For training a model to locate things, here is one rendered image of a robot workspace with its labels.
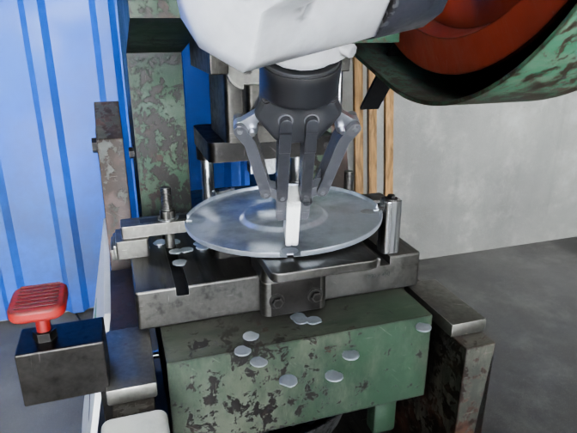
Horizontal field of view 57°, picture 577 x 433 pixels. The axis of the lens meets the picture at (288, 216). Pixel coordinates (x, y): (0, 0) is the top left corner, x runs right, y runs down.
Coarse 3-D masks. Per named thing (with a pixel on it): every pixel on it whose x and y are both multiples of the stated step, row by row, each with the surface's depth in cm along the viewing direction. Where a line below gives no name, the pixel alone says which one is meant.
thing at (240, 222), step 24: (240, 192) 90; (336, 192) 88; (192, 216) 79; (216, 216) 79; (240, 216) 78; (264, 216) 77; (312, 216) 76; (336, 216) 77; (360, 216) 77; (216, 240) 71; (240, 240) 70; (264, 240) 70; (312, 240) 70; (336, 240) 69; (360, 240) 68
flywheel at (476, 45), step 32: (448, 0) 94; (480, 0) 86; (512, 0) 80; (544, 0) 69; (576, 0) 66; (416, 32) 99; (448, 32) 93; (480, 32) 82; (512, 32) 76; (544, 32) 71; (416, 64) 100; (448, 64) 91; (480, 64) 83; (512, 64) 81
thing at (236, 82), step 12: (228, 72) 72; (240, 72) 72; (252, 72) 73; (216, 84) 79; (228, 84) 74; (240, 84) 73; (252, 84) 72; (216, 96) 80; (228, 96) 74; (240, 96) 75; (252, 96) 72; (216, 108) 81; (228, 108) 75; (240, 108) 75; (252, 108) 73; (216, 120) 82; (228, 120) 75; (216, 132) 83; (228, 132) 76; (264, 132) 74
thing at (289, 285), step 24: (264, 264) 64; (288, 264) 64; (312, 264) 64; (336, 264) 64; (360, 264) 64; (264, 288) 76; (288, 288) 76; (312, 288) 78; (264, 312) 77; (288, 312) 78
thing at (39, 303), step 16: (32, 288) 62; (48, 288) 62; (64, 288) 62; (16, 304) 58; (32, 304) 59; (48, 304) 58; (64, 304) 60; (16, 320) 57; (32, 320) 58; (48, 320) 61
